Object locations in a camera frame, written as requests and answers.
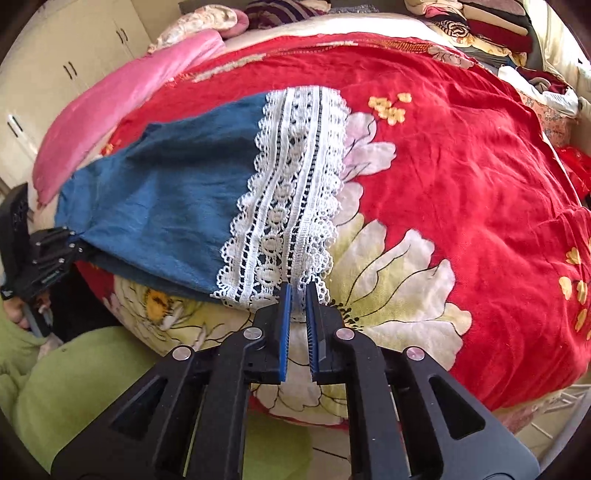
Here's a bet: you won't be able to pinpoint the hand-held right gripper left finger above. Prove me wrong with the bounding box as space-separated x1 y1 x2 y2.
51 282 293 480

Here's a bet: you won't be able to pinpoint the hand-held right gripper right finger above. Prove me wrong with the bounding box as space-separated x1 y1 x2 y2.
305 281 541 480

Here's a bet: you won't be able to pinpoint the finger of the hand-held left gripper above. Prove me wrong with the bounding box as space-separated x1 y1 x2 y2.
27 244 88 283
30 226 78 253

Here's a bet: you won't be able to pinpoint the blue pants with lace hem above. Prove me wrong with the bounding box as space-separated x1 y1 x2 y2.
54 85 352 310

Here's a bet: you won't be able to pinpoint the person's green clothing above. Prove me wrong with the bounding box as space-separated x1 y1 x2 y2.
0 305 315 476

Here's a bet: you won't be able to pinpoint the pink quilt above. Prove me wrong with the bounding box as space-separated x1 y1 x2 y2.
33 30 227 206

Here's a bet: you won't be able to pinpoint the cream wardrobe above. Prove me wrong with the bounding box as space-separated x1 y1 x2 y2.
0 0 160 190

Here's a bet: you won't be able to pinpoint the red floral blanket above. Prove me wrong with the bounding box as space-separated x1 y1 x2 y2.
76 32 591 428

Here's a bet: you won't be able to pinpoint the floral pillow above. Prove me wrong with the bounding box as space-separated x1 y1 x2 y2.
148 4 238 54

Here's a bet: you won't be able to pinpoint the mauve pillow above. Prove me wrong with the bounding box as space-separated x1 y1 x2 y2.
221 13 251 41

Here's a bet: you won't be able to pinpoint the cream bedsheet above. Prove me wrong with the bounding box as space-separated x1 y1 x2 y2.
222 11 462 51

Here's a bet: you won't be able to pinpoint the purple striped cushion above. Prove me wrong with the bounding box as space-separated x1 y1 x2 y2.
244 0 331 28

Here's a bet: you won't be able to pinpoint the pile of loose clothes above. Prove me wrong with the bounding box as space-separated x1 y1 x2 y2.
499 65 581 121

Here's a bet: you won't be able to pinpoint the stack of folded clothes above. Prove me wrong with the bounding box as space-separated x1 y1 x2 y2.
404 0 541 70

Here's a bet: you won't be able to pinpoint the white wire rack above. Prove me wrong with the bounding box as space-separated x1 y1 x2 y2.
508 383 583 445

